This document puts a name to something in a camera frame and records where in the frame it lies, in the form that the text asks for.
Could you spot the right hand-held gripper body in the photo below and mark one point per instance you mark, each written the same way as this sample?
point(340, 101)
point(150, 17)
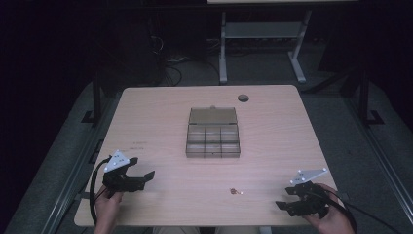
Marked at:
point(308, 201)

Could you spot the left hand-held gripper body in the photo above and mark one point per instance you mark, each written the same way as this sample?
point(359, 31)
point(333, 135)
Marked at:
point(114, 164)

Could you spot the small reddish jewellery piece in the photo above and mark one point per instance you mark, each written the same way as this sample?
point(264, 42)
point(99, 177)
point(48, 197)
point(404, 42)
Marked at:
point(233, 191)

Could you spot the clear grey compartment box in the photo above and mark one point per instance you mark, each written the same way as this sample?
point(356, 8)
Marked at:
point(212, 133)

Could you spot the person's right hand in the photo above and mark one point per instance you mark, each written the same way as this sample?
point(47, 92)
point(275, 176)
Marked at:
point(329, 222)

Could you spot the person's left hand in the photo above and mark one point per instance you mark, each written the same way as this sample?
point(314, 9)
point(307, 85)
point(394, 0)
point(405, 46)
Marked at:
point(106, 208)

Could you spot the white table leg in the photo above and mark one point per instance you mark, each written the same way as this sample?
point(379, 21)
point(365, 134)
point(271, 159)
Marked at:
point(265, 230)

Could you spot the black metal stand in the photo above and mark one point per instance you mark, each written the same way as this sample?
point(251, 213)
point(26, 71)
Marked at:
point(96, 97)
point(364, 97)

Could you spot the grey metal rail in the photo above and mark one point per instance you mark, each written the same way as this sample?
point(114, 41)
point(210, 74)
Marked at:
point(69, 177)
point(383, 162)

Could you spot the white metal table frame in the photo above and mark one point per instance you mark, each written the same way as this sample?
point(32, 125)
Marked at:
point(263, 30)

